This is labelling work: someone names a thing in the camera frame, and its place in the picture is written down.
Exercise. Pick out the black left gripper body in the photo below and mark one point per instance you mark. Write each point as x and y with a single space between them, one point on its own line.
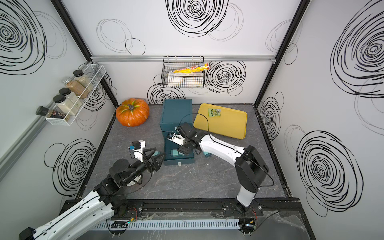
144 166

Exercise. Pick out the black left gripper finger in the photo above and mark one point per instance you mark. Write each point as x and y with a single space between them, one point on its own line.
148 153
157 161

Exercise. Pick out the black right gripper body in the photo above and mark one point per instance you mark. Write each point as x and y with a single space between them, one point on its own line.
185 148

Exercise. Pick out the teal drawer cabinet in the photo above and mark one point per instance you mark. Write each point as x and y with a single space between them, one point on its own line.
175 113

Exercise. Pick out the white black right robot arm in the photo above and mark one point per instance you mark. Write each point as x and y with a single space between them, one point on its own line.
250 167

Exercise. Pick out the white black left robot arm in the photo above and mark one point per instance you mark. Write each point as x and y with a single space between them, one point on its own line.
100 204

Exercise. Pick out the white plate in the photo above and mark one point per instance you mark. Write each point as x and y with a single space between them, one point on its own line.
136 181

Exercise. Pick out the green sticker label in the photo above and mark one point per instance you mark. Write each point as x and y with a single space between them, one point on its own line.
214 112

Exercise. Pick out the orange decorative pumpkin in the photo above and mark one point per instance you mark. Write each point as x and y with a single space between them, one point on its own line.
133 112

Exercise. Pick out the yellow cutting board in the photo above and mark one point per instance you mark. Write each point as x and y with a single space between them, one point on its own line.
232 123

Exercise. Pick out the yellow snack package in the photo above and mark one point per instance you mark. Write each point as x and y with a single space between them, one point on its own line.
193 69

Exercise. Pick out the spice jar brown contents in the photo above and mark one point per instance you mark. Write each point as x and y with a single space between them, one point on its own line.
78 89

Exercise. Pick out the clear acrylic spice shelf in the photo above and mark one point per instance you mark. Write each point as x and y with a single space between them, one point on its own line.
80 100

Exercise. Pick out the spice jar cream contents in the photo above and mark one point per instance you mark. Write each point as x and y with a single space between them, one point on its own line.
65 105

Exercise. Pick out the spice jar white contents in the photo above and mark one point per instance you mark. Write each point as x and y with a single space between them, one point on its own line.
71 96

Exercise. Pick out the spice jar tan contents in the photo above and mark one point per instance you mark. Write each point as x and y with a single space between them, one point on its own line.
83 79

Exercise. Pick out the small dark pepper bottle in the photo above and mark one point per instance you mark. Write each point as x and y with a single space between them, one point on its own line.
51 114

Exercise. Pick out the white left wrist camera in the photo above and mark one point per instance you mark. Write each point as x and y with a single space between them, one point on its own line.
136 150

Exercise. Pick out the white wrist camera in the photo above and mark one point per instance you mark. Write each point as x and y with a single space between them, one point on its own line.
136 150
175 138

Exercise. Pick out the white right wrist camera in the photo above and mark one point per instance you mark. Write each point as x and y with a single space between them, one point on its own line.
175 138

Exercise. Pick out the black wire wall basket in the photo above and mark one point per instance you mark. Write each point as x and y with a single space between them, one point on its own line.
179 80

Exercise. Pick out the grey slotted cable duct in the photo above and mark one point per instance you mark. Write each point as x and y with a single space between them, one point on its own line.
211 224

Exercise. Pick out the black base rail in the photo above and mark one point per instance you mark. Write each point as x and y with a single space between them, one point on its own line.
227 207

